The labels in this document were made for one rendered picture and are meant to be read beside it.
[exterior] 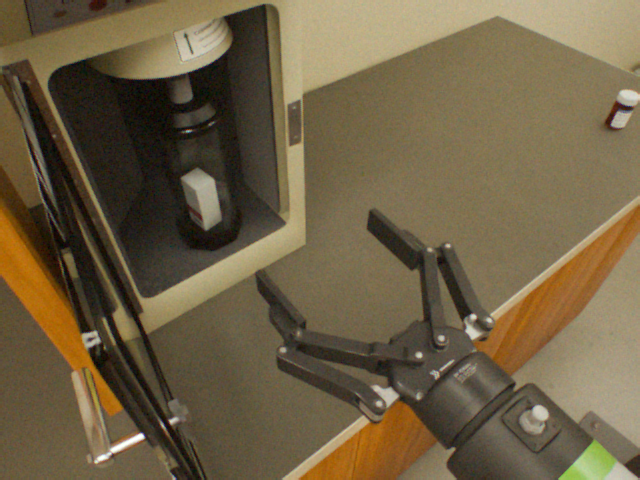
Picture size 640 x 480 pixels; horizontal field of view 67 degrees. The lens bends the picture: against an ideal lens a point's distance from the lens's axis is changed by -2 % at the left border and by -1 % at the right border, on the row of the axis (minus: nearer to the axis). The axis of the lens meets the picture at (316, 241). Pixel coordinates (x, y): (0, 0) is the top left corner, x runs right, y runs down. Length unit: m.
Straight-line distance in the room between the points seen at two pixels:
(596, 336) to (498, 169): 1.17
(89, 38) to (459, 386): 0.44
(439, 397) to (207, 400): 0.42
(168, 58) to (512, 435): 0.48
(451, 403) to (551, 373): 1.59
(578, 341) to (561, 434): 1.71
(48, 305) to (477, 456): 0.42
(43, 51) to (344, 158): 0.68
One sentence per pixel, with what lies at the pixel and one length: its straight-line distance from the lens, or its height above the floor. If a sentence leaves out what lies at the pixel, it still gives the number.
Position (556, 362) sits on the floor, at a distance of 2.00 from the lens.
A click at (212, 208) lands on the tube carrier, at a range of 0.72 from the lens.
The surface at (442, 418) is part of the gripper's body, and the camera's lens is 0.39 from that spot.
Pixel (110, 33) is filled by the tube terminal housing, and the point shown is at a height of 1.39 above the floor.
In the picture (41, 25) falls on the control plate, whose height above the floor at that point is 1.43.
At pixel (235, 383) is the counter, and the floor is 0.94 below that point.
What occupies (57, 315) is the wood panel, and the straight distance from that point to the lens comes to 0.57.
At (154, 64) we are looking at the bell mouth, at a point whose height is 1.33.
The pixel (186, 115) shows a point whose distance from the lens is 0.64.
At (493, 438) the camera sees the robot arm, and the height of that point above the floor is 1.26.
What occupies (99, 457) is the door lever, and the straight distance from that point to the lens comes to 0.44.
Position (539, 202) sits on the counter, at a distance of 1.05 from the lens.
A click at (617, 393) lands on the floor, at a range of 2.04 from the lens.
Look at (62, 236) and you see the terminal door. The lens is 0.31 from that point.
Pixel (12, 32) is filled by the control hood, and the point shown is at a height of 1.43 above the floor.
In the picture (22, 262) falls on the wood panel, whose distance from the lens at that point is 0.51.
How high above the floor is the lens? 1.59
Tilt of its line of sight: 48 degrees down
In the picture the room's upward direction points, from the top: straight up
